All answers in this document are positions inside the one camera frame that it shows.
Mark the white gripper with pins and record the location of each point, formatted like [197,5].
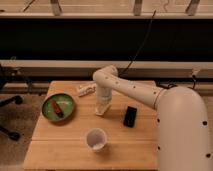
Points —
[103,93]

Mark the white sponge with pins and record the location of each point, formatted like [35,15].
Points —
[100,111]

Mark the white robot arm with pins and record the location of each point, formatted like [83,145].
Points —
[183,133]

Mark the black smartphone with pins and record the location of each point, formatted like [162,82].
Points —
[130,116]

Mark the green plate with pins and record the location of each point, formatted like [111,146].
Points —
[66,103]

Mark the red-brown food piece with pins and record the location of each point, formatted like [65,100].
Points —
[57,109]

